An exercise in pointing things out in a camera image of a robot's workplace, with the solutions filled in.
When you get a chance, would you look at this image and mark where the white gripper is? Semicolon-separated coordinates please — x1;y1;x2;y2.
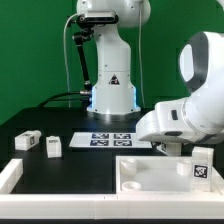
136;98;224;144

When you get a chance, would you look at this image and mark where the white square table top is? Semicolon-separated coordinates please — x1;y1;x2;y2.
116;156;224;195

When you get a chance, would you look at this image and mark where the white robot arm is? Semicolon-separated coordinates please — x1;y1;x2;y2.
76;0;224;144

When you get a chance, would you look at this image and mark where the white marker tag sheet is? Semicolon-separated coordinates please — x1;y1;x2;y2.
69;132;152;148

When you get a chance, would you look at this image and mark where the white U-shaped obstacle fence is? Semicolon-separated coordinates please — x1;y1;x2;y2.
0;159;224;219

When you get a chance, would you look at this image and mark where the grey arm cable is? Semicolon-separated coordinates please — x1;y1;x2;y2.
137;0;148;108

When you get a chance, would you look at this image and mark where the black cable at base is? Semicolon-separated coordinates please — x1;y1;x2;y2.
36;89;92;108

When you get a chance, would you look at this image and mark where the grey camera cable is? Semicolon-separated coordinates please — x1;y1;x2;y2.
62;13;78;108

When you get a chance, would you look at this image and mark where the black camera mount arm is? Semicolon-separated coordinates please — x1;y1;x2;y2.
72;27;95;92

